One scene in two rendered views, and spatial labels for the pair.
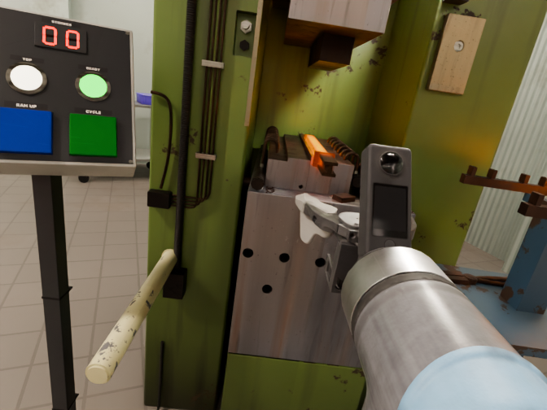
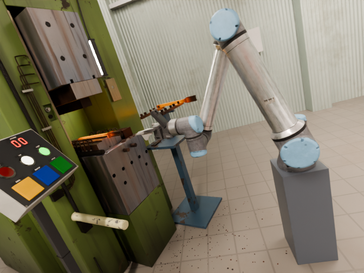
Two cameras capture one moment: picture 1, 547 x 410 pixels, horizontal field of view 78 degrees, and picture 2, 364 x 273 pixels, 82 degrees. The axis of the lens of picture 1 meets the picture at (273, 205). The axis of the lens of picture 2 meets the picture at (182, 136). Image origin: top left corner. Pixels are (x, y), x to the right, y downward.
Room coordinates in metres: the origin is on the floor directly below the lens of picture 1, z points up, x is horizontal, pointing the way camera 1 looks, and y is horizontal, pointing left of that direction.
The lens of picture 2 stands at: (-0.41, 0.76, 1.23)
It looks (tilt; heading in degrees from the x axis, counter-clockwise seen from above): 16 degrees down; 306
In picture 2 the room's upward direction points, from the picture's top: 17 degrees counter-clockwise
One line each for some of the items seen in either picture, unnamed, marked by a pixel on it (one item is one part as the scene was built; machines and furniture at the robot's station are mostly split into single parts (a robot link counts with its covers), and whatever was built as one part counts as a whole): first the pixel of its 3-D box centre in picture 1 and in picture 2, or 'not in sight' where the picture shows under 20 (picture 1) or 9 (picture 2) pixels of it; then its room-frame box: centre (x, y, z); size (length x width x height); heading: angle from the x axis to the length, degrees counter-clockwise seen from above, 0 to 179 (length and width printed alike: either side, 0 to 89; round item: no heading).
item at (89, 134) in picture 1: (94, 136); (61, 165); (0.60, 0.34, 1.01); 0.07 x 0.05 x 0.07; 117
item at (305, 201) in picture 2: not in sight; (303, 208); (-0.26, -0.39, 0.30); 0.22 x 0.22 x 0.60; 25
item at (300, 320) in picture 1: (304, 240); (109, 171); (1.00, -0.12, 0.69); 0.56 x 0.38 x 0.45; 2
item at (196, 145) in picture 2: not in sight; (196, 144); (0.16, -0.13, 0.86); 0.12 x 0.09 x 0.12; 102
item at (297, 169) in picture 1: (302, 156); (90, 143); (0.98, -0.06, 0.96); 0.42 x 0.20 x 0.09; 2
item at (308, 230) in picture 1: (308, 221); (144, 135); (0.42, -0.05, 0.97); 0.09 x 0.03 x 0.06; 39
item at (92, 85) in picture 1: (93, 86); (44, 151); (0.64, 0.36, 1.09); 0.05 x 0.03 x 0.04; 92
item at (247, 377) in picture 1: (283, 353); (130, 219); (1.00, -0.12, 0.23); 0.56 x 0.38 x 0.47; 2
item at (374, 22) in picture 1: (326, 19); (68, 95); (0.98, -0.06, 1.32); 0.42 x 0.20 x 0.10; 2
